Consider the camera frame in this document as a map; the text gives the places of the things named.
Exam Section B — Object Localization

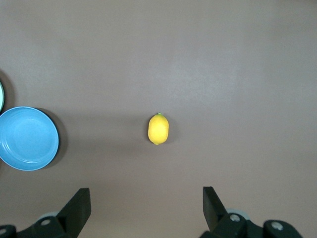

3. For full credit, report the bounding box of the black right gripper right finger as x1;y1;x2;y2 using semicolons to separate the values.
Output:
199;186;304;238

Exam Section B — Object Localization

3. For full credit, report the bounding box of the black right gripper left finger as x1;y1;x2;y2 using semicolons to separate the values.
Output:
0;187;92;238

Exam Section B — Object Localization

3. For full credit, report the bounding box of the yellow lemon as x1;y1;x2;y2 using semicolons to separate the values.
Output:
148;113;170;146

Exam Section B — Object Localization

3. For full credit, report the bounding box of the blue plate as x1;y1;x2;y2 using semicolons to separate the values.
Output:
0;106;59;172

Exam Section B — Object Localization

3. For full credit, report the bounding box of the green plate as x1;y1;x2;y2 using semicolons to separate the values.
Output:
0;80;5;114

